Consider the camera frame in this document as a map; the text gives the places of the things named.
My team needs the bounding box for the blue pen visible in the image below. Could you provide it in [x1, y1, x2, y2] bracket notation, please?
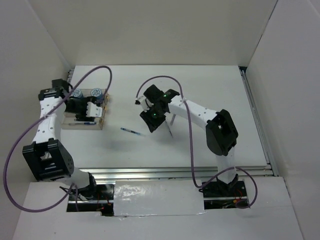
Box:
[68, 121, 97, 126]
[120, 127, 146, 137]

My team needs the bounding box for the blue slime jar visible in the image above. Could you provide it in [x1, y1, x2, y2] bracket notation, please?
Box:
[70, 88, 84, 99]
[90, 88, 104, 103]

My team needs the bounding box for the clear pen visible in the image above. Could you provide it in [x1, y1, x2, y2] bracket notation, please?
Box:
[170, 114, 176, 126]
[165, 121, 173, 138]

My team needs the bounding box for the purple cable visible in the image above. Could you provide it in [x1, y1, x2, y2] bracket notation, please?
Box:
[4, 65, 113, 213]
[135, 75, 258, 209]

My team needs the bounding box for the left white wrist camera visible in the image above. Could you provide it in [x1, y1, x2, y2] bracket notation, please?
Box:
[86, 101, 103, 118]

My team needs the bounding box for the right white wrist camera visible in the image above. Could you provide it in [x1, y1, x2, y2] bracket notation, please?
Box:
[135, 95, 154, 112]

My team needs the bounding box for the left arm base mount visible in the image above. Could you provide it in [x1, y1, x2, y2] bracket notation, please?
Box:
[66, 184, 115, 217]

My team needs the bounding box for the aluminium left rail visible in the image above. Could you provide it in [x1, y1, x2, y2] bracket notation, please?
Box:
[66, 68, 75, 83]

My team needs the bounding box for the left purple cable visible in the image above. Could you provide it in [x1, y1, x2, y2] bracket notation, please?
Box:
[4, 65, 113, 213]

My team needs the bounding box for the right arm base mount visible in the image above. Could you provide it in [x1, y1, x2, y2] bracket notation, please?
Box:
[198, 180, 249, 210]

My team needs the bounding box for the aluminium right rail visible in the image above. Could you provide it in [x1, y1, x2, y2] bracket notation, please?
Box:
[238, 66, 280, 177]

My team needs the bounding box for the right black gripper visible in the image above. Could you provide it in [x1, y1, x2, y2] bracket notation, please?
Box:
[140, 104, 167, 133]

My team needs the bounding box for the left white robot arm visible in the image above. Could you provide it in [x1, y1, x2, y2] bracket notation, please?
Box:
[22, 79, 102, 200]

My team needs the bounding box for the clear three-compartment organizer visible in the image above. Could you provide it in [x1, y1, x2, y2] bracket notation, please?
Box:
[61, 88, 109, 131]

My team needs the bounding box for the aluminium front rail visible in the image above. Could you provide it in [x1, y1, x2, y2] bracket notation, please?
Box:
[80, 165, 274, 183]

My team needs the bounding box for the white foam board cover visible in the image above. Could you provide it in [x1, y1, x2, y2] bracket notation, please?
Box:
[113, 180, 205, 217]

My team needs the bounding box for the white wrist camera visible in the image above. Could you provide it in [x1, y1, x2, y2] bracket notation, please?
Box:
[135, 95, 154, 112]
[86, 101, 103, 118]

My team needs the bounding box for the aluminium rail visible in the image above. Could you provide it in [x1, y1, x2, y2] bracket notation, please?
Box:
[80, 165, 274, 183]
[238, 66, 280, 177]
[66, 68, 75, 83]

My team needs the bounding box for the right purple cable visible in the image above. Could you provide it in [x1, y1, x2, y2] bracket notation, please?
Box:
[135, 75, 258, 209]

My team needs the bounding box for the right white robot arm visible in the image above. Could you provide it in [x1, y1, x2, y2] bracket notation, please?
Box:
[135, 84, 239, 196]

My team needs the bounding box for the blue pen bottom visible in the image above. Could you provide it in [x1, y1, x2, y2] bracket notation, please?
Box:
[120, 127, 146, 137]

